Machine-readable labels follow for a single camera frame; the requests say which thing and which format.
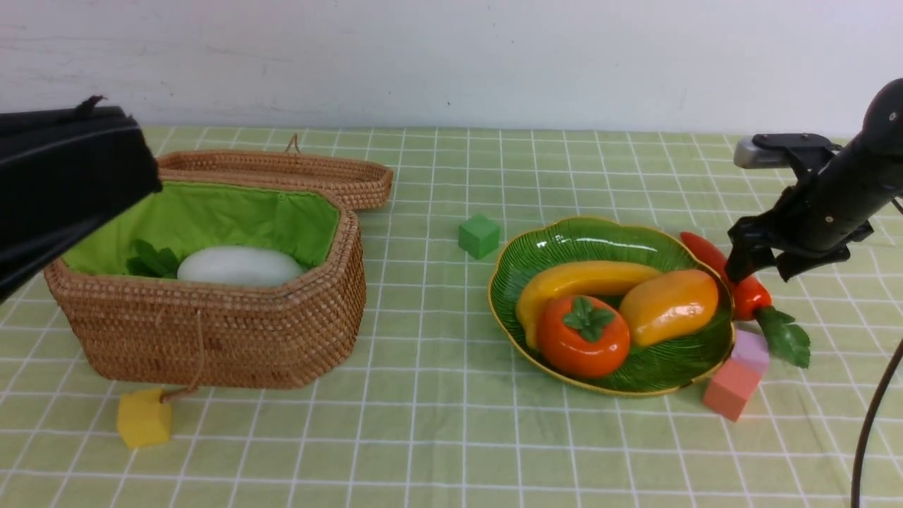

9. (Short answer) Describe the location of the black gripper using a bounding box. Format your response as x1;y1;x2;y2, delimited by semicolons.
726;138;901;283

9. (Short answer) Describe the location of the orange toy carrot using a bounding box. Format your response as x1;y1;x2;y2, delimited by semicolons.
679;231;811;369

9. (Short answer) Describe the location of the yellow orange toy mango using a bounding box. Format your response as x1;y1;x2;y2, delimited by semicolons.
619;270;720;348

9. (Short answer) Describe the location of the yellow toy banana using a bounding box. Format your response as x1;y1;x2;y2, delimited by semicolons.
516;260;663;351

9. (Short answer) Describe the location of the orange toy persimmon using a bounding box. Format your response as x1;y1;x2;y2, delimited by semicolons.
536;295;631;380

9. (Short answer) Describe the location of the white toy radish with leaves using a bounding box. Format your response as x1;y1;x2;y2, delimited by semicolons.
126;240;310;287

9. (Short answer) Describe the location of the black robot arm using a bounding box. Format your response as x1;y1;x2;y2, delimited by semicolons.
1;80;902;298

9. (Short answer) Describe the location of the pink foam cube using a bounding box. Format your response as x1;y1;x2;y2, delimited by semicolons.
731;329;770;376

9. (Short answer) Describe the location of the orange foam cube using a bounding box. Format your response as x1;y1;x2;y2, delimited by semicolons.
703;359;762;422

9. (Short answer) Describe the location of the green glass leaf plate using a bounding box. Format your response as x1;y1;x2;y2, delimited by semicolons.
487;216;736;397

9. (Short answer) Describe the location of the green foam cube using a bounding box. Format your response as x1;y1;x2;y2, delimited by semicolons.
457;214;501;260

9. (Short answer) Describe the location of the woven wicker basket lid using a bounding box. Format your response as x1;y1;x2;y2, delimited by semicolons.
156;149;394;211

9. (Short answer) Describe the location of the woven wicker basket green lining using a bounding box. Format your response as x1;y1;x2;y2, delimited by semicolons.
42;176;368;390

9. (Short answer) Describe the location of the yellow foam cube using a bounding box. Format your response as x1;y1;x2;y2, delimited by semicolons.
116;388;172;449

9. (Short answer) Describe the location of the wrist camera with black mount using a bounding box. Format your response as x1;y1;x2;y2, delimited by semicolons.
733;133;842;179

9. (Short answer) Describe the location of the black cable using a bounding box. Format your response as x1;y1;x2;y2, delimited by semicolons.
850;198;903;508

